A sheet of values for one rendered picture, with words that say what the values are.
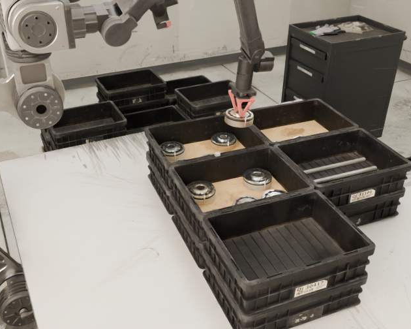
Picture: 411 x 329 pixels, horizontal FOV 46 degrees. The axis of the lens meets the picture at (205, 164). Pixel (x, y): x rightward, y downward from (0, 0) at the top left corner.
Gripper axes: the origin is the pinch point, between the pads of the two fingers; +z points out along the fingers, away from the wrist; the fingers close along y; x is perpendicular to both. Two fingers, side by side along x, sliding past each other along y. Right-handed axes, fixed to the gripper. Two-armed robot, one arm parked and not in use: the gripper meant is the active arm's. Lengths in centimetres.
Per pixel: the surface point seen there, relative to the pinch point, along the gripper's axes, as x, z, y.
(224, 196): 10.6, 23.0, -19.3
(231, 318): 23, 36, -60
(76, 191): 56, 40, 20
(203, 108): -28, 43, 101
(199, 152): 8.8, 22.5, 12.0
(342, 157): -43.1, 17.7, -9.9
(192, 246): 25, 34, -29
